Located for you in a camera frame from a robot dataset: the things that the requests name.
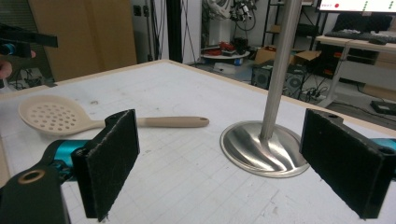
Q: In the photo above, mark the open cardboard box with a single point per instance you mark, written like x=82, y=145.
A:
x=306, y=56
x=264, y=55

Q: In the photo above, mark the beige slotted spoon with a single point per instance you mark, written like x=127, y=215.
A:
x=174, y=122

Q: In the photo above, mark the computer monitor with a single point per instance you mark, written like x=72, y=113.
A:
x=358, y=5

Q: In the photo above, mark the white grid mat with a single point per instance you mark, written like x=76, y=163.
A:
x=186, y=174

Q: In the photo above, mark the black keyboard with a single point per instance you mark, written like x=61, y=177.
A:
x=348, y=34

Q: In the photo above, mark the black metal shelf rack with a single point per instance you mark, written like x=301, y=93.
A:
x=311, y=31

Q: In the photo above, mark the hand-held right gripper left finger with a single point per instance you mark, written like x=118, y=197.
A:
x=106, y=168

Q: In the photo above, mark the black metal frame post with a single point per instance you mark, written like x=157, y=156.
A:
x=174, y=31

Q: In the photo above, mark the white desk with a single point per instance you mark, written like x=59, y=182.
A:
x=373, y=46

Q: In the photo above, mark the round white table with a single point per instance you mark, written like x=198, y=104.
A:
x=224, y=56

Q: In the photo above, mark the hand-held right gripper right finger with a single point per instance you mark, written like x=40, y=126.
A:
x=345, y=165

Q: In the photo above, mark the black computer tower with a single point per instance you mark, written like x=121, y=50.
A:
x=261, y=77
x=294, y=84

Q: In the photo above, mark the metal utensil stand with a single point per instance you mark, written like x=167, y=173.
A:
x=264, y=149

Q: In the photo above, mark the brown wooden panel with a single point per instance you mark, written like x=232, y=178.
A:
x=87, y=37

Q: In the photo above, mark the black flat box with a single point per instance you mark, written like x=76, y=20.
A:
x=384, y=107

